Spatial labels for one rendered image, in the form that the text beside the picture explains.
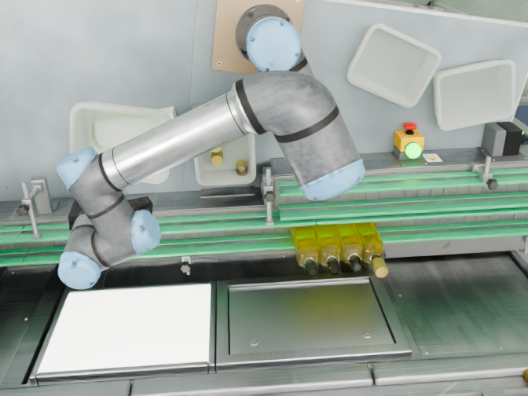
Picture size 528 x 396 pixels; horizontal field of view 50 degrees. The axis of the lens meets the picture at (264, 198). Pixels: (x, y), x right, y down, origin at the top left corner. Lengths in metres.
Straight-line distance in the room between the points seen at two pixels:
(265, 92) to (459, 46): 0.94
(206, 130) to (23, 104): 0.90
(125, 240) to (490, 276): 1.14
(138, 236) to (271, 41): 0.53
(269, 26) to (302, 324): 0.74
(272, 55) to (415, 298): 0.80
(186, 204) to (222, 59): 0.44
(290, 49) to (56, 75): 0.70
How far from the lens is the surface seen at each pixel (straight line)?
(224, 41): 1.51
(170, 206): 1.68
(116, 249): 1.06
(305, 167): 0.93
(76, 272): 1.09
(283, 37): 1.29
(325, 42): 1.64
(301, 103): 0.90
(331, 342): 1.45
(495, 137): 1.79
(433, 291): 1.71
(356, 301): 1.58
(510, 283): 1.81
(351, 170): 0.95
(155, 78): 1.65
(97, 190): 1.01
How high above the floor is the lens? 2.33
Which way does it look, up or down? 63 degrees down
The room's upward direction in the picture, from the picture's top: 172 degrees clockwise
